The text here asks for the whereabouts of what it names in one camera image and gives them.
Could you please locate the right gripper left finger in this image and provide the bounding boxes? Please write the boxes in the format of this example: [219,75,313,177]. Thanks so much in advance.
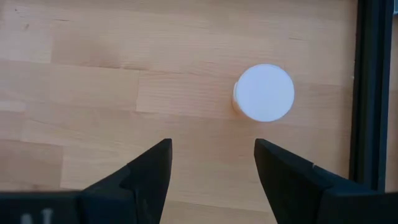
[0,138,174,224]

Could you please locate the orange pill bottle white cap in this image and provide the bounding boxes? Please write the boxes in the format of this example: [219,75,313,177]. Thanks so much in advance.
[231,63,295,123]

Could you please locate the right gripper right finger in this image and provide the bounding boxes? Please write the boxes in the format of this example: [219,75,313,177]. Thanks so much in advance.
[253,138,398,224]

